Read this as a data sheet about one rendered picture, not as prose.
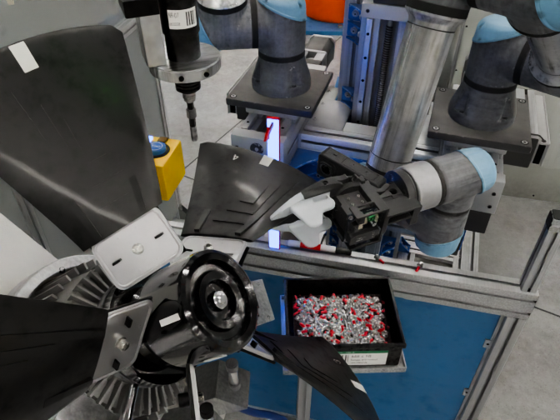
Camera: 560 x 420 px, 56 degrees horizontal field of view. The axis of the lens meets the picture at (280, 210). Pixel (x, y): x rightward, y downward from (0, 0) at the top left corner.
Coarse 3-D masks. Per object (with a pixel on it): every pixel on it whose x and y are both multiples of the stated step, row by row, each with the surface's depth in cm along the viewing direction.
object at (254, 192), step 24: (216, 144) 88; (216, 168) 84; (240, 168) 84; (264, 168) 85; (288, 168) 87; (192, 192) 79; (216, 192) 79; (240, 192) 79; (264, 192) 79; (288, 192) 81; (192, 216) 75; (216, 216) 74; (240, 216) 74; (264, 216) 75; (288, 216) 76
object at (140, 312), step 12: (144, 300) 55; (108, 312) 51; (120, 312) 52; (132, 312) 54; (144, 312) 55; (108, 324) 51; (120, 324) 53; (132, 324) 55; (144, 324) 56; (108, 336) 52; (120, 336) 54; (132, 336) 56; (108, 348) 53; (132, 348) 57; (108, 360) 54; (120, 360) 56; (132, 360) 58; (96, 372) 54; (108, 372) 55
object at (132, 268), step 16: (128, 224) 60; (144, 224) 61; (160, 224) 61; (112, 240) 60; (128, 240) 60; (144, 240) 61; (160, 240) 61; (176, 240) 61; (96, 256) 60; (112, 256) 60; (128, 256) 61; (144, 256) 61; (160, 256) 61; (176, 256) 61; (112, 272) 60; (128, 272) 61; (144, 272) 61
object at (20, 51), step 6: (18, 42) 57; (12, 48) 57; (18, 48) 57; (24, 48) 57; (18, 54) 57; (24, 54) 57; (30, 54) 57; (18, 60) 57; (24, 60) 57; (30, 60) 57; (24, 66) 57; (30, 66) 57; (36, 66) 57
